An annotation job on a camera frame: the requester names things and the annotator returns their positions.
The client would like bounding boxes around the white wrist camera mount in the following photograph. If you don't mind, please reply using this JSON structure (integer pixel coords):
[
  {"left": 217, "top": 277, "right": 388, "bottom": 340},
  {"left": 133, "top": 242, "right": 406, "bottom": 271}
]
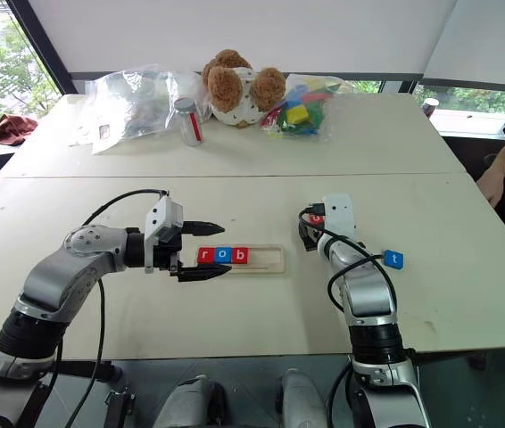
[
  {"left": 144, "top": 194, "right": 185, "bottom": 275},
  {"left": 321, "top": 193, "right": 359, "bottom": 240}
]

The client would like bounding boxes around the brown teddy bear plush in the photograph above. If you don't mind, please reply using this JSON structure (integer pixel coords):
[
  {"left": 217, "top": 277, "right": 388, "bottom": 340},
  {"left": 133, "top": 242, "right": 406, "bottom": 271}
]
[{"left": 201, "top": 49, "right": 287, "bottom": 129}]

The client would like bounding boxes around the blue letter t block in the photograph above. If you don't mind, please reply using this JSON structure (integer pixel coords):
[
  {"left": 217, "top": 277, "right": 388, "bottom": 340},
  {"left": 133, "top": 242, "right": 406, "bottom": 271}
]
[{"left": 383, "top": 250, "right": 406, "bottom": 272}]

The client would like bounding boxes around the glass jar with silver lid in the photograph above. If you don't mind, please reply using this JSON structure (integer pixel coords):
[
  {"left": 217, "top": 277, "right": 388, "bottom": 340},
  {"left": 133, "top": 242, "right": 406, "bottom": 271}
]
[{"left": 173, "top": 96, "right": 205, "bottom": 147}]

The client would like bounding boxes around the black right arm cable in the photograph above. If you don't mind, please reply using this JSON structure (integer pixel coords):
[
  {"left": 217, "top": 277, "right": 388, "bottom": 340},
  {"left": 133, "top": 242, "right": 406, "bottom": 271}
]
[{"left": 297, "top": 202, "right": 399, "bottom": 313}]

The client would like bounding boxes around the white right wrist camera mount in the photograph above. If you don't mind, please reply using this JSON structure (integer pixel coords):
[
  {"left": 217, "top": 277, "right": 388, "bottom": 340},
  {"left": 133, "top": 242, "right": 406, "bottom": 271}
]
[{"left": 321, "top": 193, "right": 359, "bottom": 240}]

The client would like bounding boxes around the dark red cloth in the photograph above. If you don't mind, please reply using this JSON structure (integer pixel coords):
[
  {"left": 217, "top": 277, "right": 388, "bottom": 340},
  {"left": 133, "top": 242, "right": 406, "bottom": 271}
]
[{"left": 0, "top": 113, "right": 39, "bottom": 146}]

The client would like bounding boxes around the bystander bare hand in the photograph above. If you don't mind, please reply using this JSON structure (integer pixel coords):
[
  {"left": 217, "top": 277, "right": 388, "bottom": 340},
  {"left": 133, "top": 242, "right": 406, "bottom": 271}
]
[{"left": 476, "top": 151, "right": 505, "bottom": 209}]

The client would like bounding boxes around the dark rounded robot leg shape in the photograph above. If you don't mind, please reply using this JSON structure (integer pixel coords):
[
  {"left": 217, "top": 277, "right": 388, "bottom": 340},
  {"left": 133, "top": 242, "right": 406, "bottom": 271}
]
[
  {"left": 276, "top": 368, "right": 330, "bottom": 428},
  {"left": 153, "top": 374, "right": 228, "bottom": 428}
]

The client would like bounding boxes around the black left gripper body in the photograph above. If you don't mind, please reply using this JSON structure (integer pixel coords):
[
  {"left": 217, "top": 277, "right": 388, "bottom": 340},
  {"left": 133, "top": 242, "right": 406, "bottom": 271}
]
[{"left": 153, "top": 219, "right": 195, "bottom": 280}]

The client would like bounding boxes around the bag of colourful blocks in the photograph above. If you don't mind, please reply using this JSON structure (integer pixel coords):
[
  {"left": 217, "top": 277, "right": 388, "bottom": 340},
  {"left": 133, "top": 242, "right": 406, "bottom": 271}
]
[{"left": 260, "top": 72, "right": 352, "bottom": 143}]

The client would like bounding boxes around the wooden letter tray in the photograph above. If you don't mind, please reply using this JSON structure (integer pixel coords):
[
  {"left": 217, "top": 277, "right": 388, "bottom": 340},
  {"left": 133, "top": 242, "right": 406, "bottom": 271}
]
[{"left": 195, "top": 244, "right": 287, "bottom": 276}]

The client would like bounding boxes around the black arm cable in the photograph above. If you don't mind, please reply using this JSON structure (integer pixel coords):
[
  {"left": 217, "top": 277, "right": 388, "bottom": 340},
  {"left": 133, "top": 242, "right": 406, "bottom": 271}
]
[
  {"left": 297, "top": 202, "right": 399, "bottom": 313},
  {"left": 49, "top": 188, "right": 170, "bottom": 428}
]

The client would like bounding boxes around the clear plastic bag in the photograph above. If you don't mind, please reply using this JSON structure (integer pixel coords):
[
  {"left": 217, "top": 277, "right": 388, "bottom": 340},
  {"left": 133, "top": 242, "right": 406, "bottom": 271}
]
[{"left": 68, "top": 63, "right": 212, "bottom": 156}]

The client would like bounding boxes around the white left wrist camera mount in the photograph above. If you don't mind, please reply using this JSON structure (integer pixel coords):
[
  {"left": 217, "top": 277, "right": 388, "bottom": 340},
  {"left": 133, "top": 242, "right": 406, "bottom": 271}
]
[{"left": 144, "top": 194, "right": 185, "bottom": 275}]

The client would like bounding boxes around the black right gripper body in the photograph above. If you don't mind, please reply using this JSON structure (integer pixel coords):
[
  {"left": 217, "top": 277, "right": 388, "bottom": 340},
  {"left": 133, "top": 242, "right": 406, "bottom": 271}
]
[{"left": 298, "top": 221, "right": 324, "bottom": 252}]

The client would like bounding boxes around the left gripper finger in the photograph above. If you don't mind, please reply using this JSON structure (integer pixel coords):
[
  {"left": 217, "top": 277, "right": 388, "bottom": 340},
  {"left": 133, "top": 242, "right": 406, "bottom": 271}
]
[
  {"left": 177, "top": 263, "right": 233, "bottom": 284},
  {"left": 184, "top": 219, "right": 227, "bottom": 238}
]

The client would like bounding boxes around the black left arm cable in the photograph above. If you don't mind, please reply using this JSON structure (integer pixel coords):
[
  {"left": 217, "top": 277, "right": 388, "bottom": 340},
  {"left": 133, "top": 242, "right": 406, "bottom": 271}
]
[{"left": 49, "top": 188, "right": 170, "bottom": 428}]

